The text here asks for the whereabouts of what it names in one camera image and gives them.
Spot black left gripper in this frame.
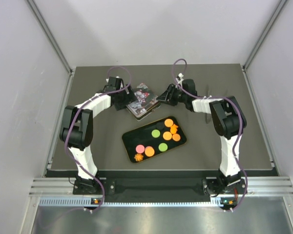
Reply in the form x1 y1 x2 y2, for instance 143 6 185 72
115 83 139 111

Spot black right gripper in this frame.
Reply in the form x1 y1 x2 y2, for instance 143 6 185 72
157 84 188 107

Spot gold tin lid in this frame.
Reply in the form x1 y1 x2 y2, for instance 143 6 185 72
126 83 161 120

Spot dark green cookie tin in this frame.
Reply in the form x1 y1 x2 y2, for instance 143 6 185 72
128 103 161 121

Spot metal tongs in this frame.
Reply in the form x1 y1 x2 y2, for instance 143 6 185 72
205 85 228 124

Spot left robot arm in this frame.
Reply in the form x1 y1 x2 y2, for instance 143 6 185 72
59 77 136 195

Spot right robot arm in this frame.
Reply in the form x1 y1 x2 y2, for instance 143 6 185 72
157 78 247 196

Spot yellow dotted cracker top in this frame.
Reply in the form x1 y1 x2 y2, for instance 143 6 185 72
164 118 174 128

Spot yellow dotted cracker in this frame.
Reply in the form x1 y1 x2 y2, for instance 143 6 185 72
164 118 174 128
163 131 172 140

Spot green macaron cookie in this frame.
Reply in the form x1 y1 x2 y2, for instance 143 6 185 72
151 129 161 138
158 143 168 152

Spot yellow dotted cracker middle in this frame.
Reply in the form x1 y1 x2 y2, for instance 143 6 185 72
163 131 172 140

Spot plain orange round cookie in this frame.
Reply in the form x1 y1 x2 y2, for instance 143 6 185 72
172 134 181 142

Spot black gold-rimmed tray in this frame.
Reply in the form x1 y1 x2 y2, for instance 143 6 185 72
122 116 187 164

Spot pink sandwich cookie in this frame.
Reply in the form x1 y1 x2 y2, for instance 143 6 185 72
135 144 145 154

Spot yellow dotted cracker cookie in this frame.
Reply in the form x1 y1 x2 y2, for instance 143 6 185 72
145 146 155 157

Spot orange star piped cookie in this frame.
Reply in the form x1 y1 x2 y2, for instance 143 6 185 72
134 154 144 162

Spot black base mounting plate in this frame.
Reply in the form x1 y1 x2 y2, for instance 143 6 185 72
68 170 249 203

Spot aluminium frame rail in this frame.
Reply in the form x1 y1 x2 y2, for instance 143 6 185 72
29 176 293 207

